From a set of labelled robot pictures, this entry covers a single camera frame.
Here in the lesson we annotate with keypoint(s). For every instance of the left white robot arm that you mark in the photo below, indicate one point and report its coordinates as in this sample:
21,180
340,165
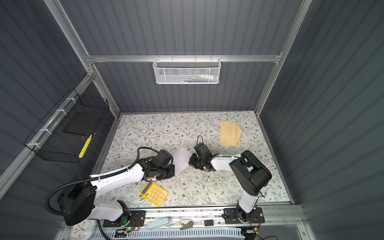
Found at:
78,200

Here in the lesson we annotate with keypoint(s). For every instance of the small black square block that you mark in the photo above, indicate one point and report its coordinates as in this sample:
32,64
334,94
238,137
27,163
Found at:
208,223

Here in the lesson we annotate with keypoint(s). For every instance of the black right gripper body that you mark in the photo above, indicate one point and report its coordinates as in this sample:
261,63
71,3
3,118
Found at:
196,162

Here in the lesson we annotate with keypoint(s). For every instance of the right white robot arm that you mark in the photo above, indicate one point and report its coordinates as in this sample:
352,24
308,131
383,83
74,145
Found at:
251,173

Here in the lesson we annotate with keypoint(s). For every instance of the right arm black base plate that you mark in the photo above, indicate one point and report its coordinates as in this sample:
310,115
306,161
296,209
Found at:
238,216

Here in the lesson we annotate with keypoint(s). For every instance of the white paper letter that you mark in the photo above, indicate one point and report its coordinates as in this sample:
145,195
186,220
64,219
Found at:
181,160

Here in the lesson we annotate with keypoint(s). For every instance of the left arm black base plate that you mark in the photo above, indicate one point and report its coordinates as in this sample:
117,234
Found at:
133,219

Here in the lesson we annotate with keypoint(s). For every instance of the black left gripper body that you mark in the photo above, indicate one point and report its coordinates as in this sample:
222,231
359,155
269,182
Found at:
166,172

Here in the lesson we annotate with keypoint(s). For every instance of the manila paper envelope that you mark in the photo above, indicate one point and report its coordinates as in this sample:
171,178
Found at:
230,133

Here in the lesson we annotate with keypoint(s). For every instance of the black wire basket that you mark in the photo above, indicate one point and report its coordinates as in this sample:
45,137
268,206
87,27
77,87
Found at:
62,136

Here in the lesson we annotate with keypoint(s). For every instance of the white slotted cable duct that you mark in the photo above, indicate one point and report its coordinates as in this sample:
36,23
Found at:
215,233

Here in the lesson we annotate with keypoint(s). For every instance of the pens in white basket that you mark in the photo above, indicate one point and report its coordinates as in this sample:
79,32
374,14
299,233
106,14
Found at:
200,79

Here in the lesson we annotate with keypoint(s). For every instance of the yellow calculator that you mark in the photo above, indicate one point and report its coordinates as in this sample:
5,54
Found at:
154,193

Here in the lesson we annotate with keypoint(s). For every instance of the yellow highlighter pen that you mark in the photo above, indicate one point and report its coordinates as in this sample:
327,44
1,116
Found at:
85,146

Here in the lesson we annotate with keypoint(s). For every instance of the white analog clock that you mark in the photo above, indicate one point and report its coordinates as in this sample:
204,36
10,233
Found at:
83,230

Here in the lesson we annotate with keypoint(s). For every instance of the light blue eraser case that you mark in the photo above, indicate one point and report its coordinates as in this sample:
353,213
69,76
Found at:
158,223

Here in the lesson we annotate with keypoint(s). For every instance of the white wire mesh basket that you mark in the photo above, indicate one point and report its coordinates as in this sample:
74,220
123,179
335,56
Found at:
168,73

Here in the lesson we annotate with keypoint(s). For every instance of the small metal latch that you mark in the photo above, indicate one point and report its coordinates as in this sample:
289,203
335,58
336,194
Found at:
186,224

